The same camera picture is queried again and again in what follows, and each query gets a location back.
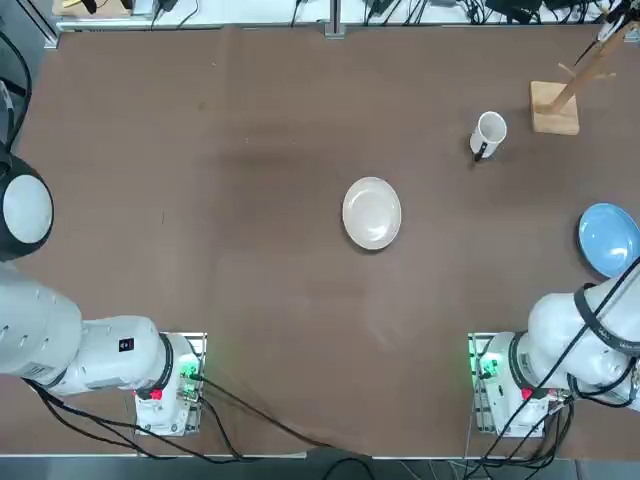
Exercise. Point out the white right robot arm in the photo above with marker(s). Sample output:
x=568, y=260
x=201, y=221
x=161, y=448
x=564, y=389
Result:
x=560, y=325

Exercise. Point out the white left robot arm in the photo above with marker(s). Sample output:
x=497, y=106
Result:
x=100, y=355

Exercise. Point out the beige plate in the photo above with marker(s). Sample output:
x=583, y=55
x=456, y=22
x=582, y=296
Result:
x=372, y=212

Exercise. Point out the white mug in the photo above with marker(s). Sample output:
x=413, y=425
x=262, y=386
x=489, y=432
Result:
x=492, y=127

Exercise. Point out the wooden peg rack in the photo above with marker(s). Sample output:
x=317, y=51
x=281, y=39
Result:
x=555, y=115

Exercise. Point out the blue plate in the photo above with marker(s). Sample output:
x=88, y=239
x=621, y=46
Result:
x=607, y=240

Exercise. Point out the aluminium frame rail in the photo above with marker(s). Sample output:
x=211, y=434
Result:
x=335, y=20

